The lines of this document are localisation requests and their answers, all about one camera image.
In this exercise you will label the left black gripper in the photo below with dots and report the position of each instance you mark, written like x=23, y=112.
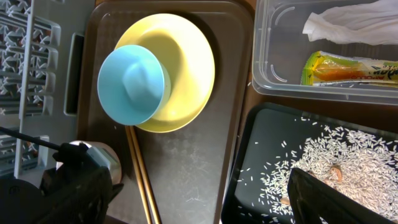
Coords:
x=65, y=150

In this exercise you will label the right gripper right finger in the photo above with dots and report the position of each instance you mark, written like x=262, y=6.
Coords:
x=313, y=201

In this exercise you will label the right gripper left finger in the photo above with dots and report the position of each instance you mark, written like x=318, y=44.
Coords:
x=83, y=197

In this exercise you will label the pink bowl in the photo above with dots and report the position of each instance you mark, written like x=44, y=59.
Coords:
x=98, y=155

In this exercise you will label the wooden chopstick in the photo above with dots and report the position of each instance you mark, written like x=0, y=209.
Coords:
x=143, y=170
x=139, y=179

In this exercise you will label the light blue bowl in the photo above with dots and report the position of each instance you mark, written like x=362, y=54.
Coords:
x=132, y=85

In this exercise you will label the green plastic wrapper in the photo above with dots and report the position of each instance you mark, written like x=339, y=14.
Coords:
x=326, y=69

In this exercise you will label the yellow round plate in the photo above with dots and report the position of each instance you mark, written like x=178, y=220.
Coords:
x=182, y=48

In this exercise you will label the white napkin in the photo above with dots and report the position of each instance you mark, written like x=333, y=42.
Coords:
x=373, y=24

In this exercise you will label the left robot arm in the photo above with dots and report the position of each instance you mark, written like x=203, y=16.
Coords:
x=18, y=198

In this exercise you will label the black waste tray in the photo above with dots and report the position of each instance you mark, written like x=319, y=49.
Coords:
x=264, y=155

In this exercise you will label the rice and food scraps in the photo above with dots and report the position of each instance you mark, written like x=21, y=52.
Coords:
x=351, y=161

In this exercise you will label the brown serving tray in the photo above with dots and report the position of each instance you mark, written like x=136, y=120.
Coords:
x=187, y=168

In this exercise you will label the grey plastic dish rack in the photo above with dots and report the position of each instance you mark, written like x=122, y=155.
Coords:
x=41, y=53

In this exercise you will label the clear plastic bin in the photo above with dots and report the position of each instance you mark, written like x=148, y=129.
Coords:
x=281, y=51

